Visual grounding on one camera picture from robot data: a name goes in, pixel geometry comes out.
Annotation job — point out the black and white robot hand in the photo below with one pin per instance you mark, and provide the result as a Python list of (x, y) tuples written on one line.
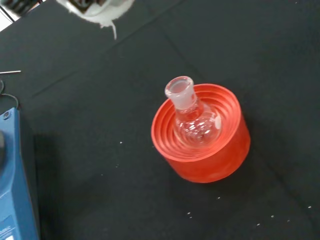
[(100, 15)]

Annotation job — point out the thin metal probe rod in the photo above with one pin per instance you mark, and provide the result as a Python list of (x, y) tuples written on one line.
[(10, 72)]

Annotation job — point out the black bench cloth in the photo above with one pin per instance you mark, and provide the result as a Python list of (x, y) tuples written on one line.
[(100, 125)]

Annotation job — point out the blue-base heater with steel top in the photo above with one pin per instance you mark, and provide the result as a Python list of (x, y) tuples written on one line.
[(15, 187)]

